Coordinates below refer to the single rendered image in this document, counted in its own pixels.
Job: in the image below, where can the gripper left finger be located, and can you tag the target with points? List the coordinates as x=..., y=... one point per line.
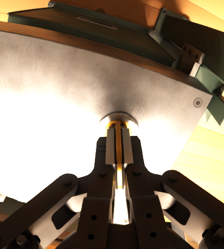
x=45, y=196

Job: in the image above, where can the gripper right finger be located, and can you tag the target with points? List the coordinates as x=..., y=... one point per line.
x=191, y=192

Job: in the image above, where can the brass key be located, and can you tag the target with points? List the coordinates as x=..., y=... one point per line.
x=119, y=147

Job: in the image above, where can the brown drilled block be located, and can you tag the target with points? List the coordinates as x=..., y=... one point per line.
x=189, y=53

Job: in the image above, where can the grey hex screw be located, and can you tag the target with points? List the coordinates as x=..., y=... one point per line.
x=198, y=102

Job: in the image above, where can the silver lock cylinder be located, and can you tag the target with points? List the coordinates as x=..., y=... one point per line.
x=119, y=115

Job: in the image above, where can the brushed steel face plate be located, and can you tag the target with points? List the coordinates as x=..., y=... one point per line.
x=65, y=81

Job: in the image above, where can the green metal frame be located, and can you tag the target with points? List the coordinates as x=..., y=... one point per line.
x=215, y=48

